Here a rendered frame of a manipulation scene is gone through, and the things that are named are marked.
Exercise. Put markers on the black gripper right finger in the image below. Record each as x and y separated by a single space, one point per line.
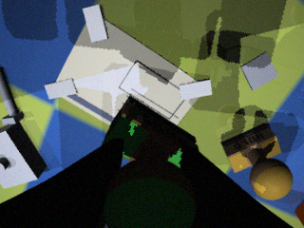
222 203

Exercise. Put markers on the white rectangular card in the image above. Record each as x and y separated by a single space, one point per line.
106 66

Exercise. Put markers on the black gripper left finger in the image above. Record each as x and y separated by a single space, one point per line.
73 198

